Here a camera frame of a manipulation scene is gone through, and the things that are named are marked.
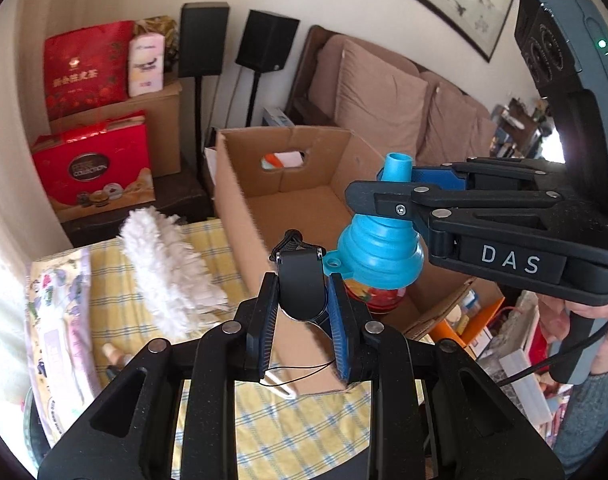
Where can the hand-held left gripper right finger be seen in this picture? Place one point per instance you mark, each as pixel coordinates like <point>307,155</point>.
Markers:
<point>340,330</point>

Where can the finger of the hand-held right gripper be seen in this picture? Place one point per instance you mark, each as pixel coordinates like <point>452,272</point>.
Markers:
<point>433,175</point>
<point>383,202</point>

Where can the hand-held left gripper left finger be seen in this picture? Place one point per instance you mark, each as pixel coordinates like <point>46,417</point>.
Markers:
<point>262,327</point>

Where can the blue collapsible funnel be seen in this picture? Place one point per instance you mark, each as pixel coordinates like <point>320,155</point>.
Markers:
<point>378,252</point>

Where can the black binder clip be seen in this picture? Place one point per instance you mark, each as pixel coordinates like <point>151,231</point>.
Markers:
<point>299,285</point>

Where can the cardboard box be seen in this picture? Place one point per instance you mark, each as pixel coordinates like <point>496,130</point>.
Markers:
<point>304,210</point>

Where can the white fluffy duster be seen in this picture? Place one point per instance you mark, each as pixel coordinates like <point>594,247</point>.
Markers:
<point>159,270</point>

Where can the wet wipes pack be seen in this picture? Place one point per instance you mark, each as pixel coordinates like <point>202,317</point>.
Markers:
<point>64,340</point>

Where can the person's right forearm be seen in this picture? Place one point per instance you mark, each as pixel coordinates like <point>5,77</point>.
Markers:
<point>593,410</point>

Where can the red printed jar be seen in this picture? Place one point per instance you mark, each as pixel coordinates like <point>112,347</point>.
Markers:
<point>378,302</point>

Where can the beige sofa cushion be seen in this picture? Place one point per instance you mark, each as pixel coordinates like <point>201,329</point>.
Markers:
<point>378,95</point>
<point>451,120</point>

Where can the white stick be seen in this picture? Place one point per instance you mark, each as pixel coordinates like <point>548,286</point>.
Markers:
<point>283,385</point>

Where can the yellow checked cloth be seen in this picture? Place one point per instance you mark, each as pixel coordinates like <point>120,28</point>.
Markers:
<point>294,430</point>

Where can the orange box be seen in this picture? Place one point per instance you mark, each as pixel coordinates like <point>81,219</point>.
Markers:
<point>448,332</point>

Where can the brown sofa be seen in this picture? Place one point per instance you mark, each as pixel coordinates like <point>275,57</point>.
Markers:
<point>314,90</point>

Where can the blue and white box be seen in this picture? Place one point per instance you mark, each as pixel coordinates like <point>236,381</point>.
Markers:
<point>276,117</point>

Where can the small beige bottle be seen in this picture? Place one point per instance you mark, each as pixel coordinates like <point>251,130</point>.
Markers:
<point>118,352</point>

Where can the white flat box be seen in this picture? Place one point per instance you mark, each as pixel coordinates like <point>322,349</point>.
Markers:
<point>526,385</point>

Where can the black speaker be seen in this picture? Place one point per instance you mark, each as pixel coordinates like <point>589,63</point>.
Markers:
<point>266,40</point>
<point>203,37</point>

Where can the red gift bag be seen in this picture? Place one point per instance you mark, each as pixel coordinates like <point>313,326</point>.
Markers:
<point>99,170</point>

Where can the brown cardboard carton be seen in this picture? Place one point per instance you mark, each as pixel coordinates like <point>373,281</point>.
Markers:
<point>159,125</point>

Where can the clear round object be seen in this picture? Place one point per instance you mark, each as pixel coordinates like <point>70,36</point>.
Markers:
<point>31,425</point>

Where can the white curtain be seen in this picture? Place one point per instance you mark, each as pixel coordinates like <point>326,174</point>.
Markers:
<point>4,320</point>

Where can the pink tissue pack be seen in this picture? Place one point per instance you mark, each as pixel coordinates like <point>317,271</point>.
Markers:
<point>145,65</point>

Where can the red gift box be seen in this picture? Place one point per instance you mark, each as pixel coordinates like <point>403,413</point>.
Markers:
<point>86,70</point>

